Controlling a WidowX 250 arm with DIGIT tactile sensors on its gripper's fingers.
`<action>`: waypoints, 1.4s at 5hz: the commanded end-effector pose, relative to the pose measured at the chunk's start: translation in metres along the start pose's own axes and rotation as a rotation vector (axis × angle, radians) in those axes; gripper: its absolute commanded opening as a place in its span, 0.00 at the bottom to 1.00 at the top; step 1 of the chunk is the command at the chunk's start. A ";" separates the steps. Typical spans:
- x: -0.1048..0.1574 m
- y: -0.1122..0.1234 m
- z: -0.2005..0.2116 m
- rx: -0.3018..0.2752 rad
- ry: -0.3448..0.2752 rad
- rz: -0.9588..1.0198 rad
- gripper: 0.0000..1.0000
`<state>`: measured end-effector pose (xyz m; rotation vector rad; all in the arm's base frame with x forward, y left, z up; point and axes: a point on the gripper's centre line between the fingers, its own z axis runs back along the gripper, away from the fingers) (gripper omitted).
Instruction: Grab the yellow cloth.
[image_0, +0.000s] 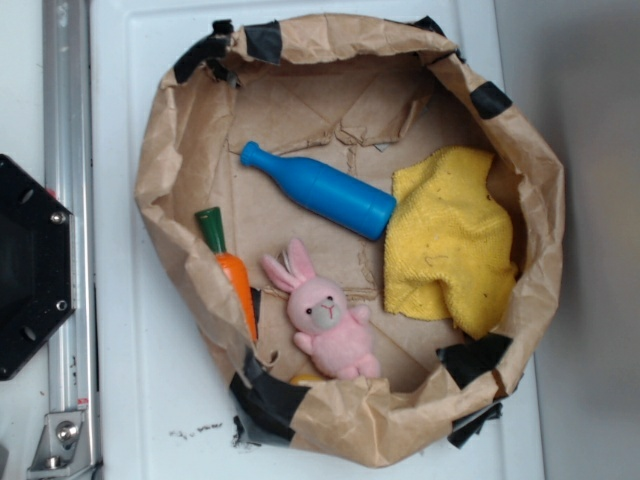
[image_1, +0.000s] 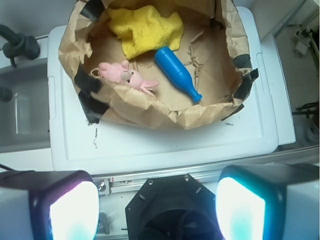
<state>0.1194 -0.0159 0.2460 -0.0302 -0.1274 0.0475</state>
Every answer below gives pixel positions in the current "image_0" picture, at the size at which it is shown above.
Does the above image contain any yellow cloth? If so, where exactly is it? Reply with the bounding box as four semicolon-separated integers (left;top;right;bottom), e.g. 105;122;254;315
384;146;518;339

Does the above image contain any pink plush bunny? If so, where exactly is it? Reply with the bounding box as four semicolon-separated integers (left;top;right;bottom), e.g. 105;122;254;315
261;238;381;380

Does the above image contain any brown paper bag basket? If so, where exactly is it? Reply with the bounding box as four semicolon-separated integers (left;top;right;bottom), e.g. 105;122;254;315
135;14;565;467

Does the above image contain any blue plastic bottle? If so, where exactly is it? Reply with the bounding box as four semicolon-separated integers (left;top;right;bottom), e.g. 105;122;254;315
240;141;396;240

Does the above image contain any aluminium rail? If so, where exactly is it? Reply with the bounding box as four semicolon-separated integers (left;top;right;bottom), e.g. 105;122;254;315
42;1;102;479

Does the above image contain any small yellow object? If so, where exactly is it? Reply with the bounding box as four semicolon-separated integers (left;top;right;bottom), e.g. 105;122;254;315
290;374;325;386

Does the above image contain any metal corner bracket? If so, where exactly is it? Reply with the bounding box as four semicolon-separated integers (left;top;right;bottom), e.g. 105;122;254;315
26;411;92;479

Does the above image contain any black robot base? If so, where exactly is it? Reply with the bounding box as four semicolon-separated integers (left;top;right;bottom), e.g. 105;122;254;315
0;155;75;381

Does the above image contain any orange toy carrot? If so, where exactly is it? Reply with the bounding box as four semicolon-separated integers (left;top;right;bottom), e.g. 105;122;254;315
194;207;258;342

